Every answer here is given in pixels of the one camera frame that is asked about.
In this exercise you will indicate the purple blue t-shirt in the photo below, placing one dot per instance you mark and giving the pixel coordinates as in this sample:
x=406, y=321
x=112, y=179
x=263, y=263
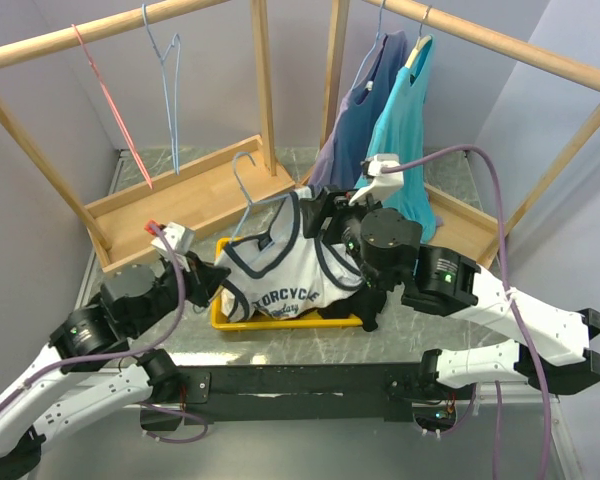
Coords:
x=339, y=162

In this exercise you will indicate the light blue wire hanger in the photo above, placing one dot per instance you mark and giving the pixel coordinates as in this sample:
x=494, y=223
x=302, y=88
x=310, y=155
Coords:
x=170, y=93

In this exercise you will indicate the wooden clothes rack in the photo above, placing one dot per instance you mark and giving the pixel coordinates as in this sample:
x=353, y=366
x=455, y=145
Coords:
x=203, y=195
x=466, y=229

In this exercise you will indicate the wooden hanger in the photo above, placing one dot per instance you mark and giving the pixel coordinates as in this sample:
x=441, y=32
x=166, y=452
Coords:
x=421, y=42

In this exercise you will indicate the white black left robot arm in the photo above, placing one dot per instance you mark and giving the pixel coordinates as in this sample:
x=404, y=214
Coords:
x=88, y=368

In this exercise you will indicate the yellow plastic tray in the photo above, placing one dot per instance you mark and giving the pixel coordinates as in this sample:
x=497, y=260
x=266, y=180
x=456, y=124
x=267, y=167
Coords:
x=309, y=319

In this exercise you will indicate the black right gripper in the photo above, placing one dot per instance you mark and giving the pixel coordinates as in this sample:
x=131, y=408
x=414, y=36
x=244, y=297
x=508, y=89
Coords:
x=325, y=203

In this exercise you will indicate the right wooden clothes rack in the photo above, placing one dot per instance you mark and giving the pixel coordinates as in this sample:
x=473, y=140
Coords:
x=466, y=229

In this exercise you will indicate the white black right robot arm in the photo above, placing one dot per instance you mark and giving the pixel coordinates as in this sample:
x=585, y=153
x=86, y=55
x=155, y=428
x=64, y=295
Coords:
x=545, y=346

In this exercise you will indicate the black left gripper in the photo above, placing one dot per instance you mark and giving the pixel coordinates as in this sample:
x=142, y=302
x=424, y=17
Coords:
x=204, y=278

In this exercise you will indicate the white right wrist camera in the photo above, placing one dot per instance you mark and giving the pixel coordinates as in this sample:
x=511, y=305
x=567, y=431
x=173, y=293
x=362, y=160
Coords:
x=382, y=180

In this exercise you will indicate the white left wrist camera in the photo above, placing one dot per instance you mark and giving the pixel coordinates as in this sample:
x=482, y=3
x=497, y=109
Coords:
x=171, y=240

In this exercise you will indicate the turquoise t-shirt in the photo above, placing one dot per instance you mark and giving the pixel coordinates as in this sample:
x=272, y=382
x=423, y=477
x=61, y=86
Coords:
x=400, y=130

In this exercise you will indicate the pink wire hanger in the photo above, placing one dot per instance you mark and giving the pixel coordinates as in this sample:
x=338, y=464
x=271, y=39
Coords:
x=114, y=111

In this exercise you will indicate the left wooden clothes rack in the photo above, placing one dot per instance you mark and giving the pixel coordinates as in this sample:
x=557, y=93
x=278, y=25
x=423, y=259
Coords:
x=203, y=195

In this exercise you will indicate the blue hanger holding purple shirt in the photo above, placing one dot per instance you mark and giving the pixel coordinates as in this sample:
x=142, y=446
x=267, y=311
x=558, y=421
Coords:
x=373, y=47

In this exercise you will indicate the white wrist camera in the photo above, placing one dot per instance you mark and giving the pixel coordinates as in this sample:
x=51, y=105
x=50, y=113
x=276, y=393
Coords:
x=382, y=180
x=171, y=240

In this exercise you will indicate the white navy-trimmed tank top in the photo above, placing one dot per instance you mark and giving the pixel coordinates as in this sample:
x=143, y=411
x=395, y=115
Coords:
x=281, y=273

